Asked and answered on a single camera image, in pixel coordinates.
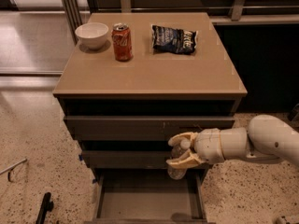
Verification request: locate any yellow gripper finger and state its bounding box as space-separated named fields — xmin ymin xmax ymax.
xmin=166 ymin=149 xmax=204 ymax=169
xmin=168 ymin=132 xmax=198 ymax=147

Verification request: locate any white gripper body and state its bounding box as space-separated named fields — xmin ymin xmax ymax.
xmin=194 ymin=129 xmax=224 ymax=164

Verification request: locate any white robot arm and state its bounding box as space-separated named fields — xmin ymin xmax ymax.
xmin=166 ymin=115 xmax=299 ymax=169

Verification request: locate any open bottom drawer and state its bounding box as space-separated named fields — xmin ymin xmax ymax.
xmin=84 ymin=169 xmax=215 ymax=224

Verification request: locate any tan drawer cabinet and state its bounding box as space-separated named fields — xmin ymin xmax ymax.
xmin=51 ymin=11 xmax=249 ymax=224

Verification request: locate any middle grey drawer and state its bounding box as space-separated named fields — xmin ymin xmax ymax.
xmin=82 ymin=150 xmax=171 ymax=169

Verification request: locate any grey drawer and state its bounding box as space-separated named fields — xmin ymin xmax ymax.
xmin=82 ymin=150 xmax=171 ymax=169
xmin=64 ymin=116 xmax=235 ymax=141

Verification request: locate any top grey drawer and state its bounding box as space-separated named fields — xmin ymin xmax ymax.
xmin=64 ymin=116 xmax=235 ymax=141

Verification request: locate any dark blue chip bag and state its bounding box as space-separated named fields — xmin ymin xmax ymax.
xmin=151 ymin=25 xmax=197 ymax=54

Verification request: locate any orange soda can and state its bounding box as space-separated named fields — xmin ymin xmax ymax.
xmin=111 ymin=22 xmax=133 ymax=62

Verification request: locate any white ceramic bowl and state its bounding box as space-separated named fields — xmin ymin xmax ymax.
xmin=75 ymin=22 xmax=108 ymax=49

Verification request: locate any black object on floor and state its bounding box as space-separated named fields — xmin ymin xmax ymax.
xmin=36 ymin=192 xmax=54 ymax=224

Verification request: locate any metal rod on floor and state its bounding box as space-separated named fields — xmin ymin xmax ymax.
xmin=0 ymin=158 xmax=27 ymax=182

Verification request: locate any metal window frame post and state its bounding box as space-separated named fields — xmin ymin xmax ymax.
xmin=61 ymin=0 xmax=82 ymax=44

